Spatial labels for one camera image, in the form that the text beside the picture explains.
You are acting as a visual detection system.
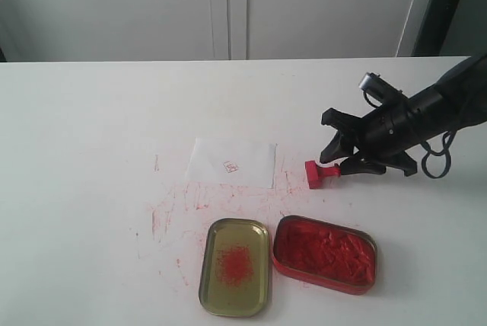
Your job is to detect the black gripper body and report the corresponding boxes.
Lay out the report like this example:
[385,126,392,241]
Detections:
[321,103,419,177]

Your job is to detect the red stamp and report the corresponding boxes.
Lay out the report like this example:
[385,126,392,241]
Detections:
[304,161,341,190]

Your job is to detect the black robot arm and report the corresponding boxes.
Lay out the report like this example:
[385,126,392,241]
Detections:
[320,56,486,177]

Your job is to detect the red ink paste tin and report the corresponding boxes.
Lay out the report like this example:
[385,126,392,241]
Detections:
[272,216,378,295]

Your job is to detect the white paper sheet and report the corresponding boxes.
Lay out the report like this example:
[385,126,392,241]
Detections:
[186,138,276,189]

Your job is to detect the gold tin lid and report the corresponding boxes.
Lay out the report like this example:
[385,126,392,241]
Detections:
[199,218,271,318]

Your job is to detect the white cabinet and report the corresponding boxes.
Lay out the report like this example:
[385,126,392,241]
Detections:
[1,0,430,62]

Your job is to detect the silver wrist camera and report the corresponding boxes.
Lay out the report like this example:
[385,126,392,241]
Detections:
[359,72,403,108]

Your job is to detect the black cable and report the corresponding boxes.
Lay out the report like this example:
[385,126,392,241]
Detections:
[420,131,457,181]

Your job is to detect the dark door frame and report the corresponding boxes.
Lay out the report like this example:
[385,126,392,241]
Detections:
[412,0,460,57]

